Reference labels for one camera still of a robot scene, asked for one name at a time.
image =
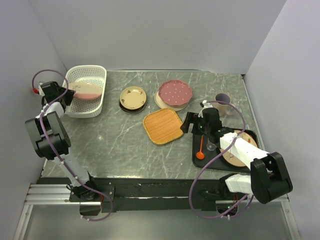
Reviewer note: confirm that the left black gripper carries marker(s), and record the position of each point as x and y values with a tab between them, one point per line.
70	94

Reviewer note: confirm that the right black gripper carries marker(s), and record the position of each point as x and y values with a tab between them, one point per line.
191	117

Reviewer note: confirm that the cream and pink oval plate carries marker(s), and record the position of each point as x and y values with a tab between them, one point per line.
85	91

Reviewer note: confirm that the orange woven square plate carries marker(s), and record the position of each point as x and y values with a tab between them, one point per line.
163	126

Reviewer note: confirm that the pink polka dot plate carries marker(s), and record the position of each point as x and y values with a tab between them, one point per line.
175	92

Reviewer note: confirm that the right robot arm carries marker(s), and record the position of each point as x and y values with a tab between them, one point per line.
268	177

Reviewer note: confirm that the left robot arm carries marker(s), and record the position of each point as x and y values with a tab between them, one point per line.
51	141

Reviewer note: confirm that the white perforated plastic bin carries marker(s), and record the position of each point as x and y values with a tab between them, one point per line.
94	74

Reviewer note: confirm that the clear plastic cup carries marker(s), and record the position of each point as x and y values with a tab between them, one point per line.
210	146

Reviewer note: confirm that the cream plate with blue leaves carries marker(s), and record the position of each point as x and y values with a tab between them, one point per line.
163	105

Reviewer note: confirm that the orange plastic spoon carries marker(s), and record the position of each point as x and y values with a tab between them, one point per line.
200	155

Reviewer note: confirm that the pink mug purple inside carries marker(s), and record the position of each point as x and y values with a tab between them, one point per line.
222	104

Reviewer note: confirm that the black plastic tray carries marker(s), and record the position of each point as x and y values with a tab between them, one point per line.
220	163

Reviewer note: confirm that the tan oval plate on tray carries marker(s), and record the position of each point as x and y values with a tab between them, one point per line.
237	161

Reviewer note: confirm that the yellow round plate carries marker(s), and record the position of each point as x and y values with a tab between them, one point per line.
133	98

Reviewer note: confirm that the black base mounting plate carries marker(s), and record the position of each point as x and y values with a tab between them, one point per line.
138	194

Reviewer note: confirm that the aluminium rail frame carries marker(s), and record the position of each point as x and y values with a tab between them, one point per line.
58	194

